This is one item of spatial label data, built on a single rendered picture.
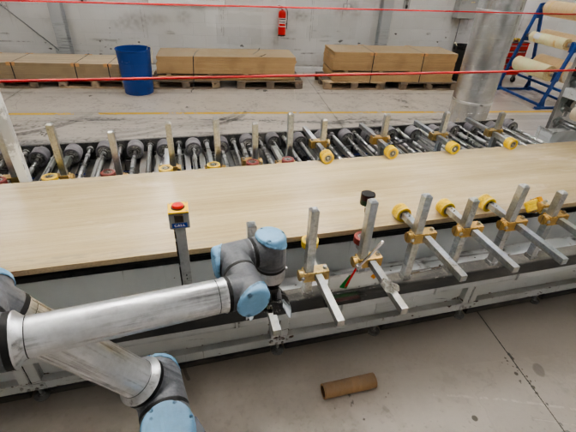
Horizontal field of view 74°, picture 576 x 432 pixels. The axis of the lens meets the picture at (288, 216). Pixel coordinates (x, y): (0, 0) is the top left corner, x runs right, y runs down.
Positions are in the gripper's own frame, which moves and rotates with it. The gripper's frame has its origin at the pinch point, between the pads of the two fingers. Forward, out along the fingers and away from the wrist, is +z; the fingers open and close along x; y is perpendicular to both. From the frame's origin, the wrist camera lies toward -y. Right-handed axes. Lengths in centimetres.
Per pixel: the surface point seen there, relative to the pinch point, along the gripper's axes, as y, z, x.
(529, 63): -568, 30, 527
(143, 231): -60, 4, -51
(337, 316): -7.3, 11.1, 27.4
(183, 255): -26.0, -8.0, -29.5
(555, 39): -547, -13, 541
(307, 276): -31.1, 11.5, 20.1
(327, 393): -22, 87, 35
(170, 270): -47, 17, -40
